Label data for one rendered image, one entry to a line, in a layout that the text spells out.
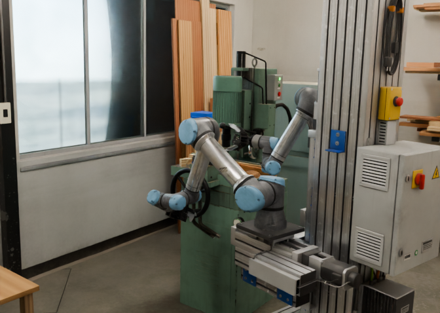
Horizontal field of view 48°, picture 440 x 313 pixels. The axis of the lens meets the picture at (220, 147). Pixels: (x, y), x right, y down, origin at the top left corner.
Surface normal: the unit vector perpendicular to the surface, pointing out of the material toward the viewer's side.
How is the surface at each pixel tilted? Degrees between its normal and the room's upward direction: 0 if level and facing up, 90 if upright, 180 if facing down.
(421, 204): 90
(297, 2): 90
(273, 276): 90
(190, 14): 88
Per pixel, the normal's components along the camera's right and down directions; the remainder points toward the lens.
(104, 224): 0.81, 0.12
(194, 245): -0.60, 0.12
